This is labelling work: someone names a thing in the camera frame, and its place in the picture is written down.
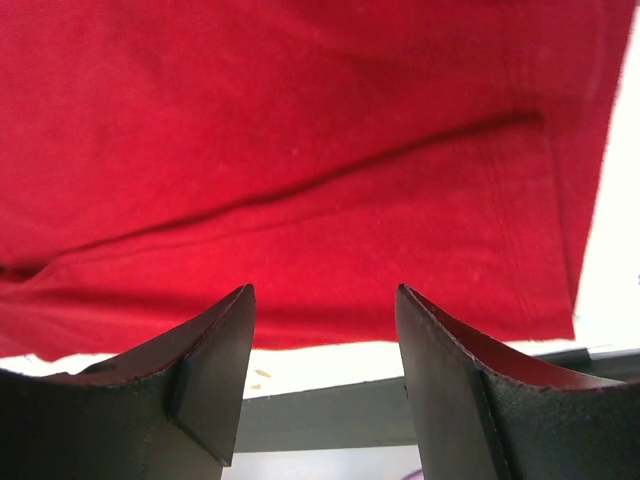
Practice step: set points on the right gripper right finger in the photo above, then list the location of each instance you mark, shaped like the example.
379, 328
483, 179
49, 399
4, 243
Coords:
483, 410

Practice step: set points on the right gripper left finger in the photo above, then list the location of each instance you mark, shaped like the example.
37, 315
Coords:
166, 409

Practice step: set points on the red t shirt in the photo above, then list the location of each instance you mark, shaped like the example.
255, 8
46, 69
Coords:
155, 155

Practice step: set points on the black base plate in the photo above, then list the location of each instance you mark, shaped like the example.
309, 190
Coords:
361, 415

